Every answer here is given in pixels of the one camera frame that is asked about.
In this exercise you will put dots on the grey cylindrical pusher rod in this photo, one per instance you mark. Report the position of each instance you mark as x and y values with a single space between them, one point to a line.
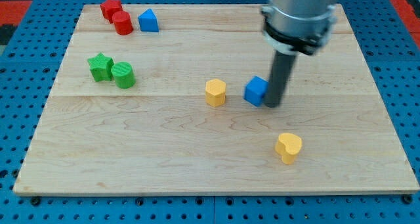
281 69

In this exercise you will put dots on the blue cube block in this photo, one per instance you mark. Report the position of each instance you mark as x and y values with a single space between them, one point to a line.
255 91

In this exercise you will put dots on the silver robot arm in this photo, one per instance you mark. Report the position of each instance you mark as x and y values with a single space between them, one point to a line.
292 27

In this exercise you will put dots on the yellow hexagon block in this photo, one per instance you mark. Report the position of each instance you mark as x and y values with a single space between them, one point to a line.
215 92

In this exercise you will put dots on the yellow heart block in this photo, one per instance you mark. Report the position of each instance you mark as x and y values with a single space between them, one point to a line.
288 146

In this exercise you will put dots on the wooden board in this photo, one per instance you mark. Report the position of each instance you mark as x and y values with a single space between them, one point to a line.
160 137

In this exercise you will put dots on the blue triangle block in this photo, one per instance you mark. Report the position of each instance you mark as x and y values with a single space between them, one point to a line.
148 21

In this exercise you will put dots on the green cylinder block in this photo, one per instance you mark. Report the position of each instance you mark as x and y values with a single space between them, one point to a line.
123 75

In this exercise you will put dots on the red cylinder block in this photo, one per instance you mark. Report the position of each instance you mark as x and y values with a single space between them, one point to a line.
122 22

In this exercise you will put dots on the red star block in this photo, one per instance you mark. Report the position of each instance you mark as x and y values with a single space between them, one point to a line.
109 7

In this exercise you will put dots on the green star block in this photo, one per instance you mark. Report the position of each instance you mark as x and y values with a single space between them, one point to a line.
100 67

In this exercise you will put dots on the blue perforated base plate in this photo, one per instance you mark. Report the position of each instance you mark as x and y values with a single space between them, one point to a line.
32 58

